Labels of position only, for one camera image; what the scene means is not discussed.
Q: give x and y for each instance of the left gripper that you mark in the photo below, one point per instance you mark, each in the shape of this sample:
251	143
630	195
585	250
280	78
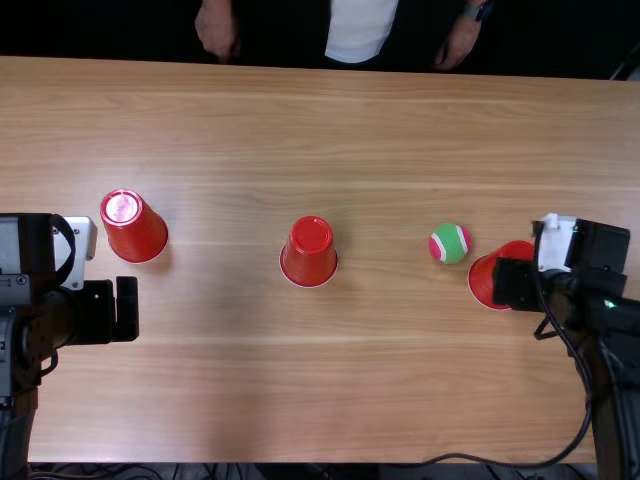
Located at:
100	310

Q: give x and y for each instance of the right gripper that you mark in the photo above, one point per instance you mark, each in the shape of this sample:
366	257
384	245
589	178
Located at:
517	285

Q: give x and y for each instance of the red cup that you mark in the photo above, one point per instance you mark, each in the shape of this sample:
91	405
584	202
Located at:
308	255
135	235
482	280

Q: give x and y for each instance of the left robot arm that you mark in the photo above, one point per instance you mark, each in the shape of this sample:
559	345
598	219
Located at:
30	330

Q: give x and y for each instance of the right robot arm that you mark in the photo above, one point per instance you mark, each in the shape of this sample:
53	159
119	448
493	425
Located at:
615	320

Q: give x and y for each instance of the yellow ball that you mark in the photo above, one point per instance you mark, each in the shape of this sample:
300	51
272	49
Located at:
450	243

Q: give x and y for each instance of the black stand pole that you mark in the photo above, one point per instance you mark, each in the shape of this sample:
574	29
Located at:
625	65

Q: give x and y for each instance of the person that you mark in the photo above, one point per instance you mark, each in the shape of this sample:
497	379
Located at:
357	30

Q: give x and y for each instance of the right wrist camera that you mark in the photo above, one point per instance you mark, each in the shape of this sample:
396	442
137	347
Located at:
555	245

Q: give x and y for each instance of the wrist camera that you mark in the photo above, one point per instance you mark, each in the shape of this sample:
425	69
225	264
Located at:
82	240
555	245

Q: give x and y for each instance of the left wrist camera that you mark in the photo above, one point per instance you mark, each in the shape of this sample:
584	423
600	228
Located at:
82	240

